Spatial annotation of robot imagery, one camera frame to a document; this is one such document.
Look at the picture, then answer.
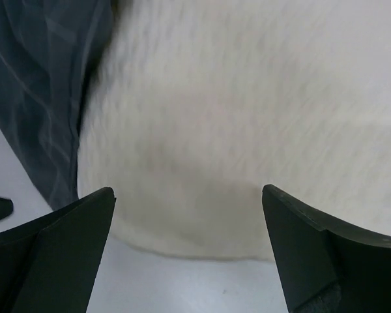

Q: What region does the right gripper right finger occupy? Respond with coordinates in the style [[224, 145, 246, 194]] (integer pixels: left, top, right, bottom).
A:
[[262, 185, 391, 312]]

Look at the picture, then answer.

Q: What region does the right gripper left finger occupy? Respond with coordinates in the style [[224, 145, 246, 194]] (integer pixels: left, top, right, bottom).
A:
[[0, 187, 116, 313]]

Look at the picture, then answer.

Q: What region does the dark plaid pillowcase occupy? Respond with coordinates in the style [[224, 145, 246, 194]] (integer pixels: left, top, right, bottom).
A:
[[0, 0, 114, 210]]

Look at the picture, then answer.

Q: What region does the cream pillow with yellow edge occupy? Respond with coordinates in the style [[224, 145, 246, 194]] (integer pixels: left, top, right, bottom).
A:
[[78, 1, 391, 260]]

